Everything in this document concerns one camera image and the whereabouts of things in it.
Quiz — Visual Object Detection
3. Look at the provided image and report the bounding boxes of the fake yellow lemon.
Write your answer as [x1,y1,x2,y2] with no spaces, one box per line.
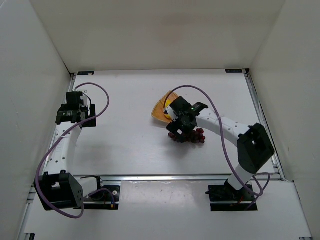
[163,99,173,121]

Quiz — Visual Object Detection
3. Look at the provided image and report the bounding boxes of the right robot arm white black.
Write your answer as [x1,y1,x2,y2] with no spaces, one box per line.
[164,96,275,193]

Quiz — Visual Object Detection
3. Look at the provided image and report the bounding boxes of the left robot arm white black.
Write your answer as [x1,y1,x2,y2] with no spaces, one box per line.
[39,90,101,209]

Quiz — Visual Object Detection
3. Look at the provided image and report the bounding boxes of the fake dark red grapes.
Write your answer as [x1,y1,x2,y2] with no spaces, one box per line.
[168,128,206,144]

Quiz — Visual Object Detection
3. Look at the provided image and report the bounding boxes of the woven triangular fruit basket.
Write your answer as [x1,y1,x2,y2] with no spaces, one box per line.
[151,92,179,124]

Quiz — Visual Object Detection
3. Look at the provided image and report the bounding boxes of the left black corner bracket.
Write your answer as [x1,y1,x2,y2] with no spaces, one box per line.
[77,71,95,76]

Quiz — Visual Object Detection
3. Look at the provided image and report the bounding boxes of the black corner bracket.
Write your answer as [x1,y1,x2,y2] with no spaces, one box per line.
[77,71,95,76]
[225,69,243,74]

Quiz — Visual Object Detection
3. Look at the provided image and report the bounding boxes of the front aluminium frame rail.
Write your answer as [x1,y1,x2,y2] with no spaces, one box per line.
[96,174,285,182]

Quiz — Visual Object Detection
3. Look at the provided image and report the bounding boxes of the right black corner bracket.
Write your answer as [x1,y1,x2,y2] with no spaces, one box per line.
[225,69,243,74]

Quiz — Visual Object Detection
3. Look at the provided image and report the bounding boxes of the right aluminium frame rail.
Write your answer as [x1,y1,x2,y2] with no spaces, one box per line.
[243,68,286,181]

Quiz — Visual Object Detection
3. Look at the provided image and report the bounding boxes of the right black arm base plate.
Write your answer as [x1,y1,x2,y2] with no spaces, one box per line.
[205,185,258,212]

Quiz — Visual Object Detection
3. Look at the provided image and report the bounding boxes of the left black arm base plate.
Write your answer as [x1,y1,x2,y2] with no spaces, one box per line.
[84,181,121,211]

